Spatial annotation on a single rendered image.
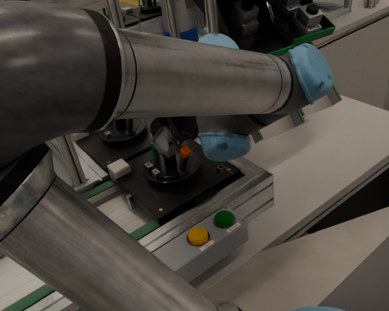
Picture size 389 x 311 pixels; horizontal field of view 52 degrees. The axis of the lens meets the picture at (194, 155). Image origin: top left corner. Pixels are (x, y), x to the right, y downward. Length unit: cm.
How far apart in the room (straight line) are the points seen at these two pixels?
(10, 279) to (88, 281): 57
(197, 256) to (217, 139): 29
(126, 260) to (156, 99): 16
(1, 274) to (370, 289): 73
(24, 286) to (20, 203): 58
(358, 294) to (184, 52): 45
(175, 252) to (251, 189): 24
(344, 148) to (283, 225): 36
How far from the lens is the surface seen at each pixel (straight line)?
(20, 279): 95
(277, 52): 97
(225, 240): 83
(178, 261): 80
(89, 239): 39
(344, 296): 68
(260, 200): 98
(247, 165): 100
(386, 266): 65
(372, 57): 252
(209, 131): 60
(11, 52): 27
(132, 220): 97
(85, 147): 117
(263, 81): 46
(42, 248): 38
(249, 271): 89
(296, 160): 118
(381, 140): 129
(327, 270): 91
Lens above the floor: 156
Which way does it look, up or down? 35 degrees down
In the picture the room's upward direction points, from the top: 9 degrees counter-clockwise
